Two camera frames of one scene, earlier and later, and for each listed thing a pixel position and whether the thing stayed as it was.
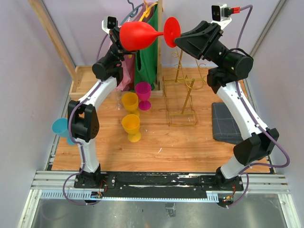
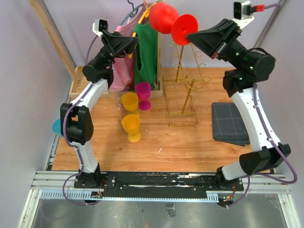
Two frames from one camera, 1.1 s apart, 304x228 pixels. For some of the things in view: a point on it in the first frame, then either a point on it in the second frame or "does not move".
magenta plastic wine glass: [143, 90] does not move
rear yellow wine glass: [130, 101] does not move
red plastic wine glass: [135, 35] → [164, 18]
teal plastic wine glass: [60, 127] does not move
